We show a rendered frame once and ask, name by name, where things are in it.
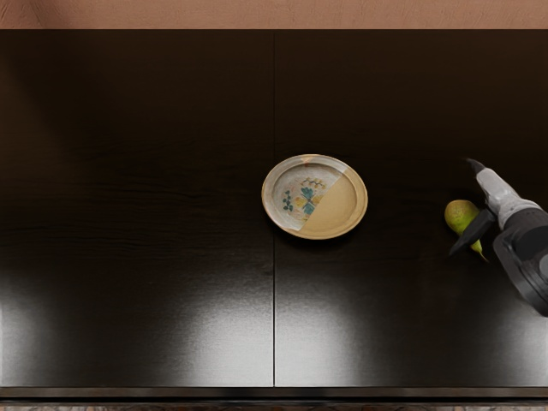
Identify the beige plate with floral print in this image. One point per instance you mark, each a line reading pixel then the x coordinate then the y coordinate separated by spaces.
pixel 314 196

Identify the green pear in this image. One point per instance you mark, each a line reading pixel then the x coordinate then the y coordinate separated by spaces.
pixel 459 215

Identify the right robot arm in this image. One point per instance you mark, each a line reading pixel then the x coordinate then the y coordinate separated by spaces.
pixel 524 252

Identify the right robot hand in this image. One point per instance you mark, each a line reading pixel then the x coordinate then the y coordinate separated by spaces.
pixel 496 192

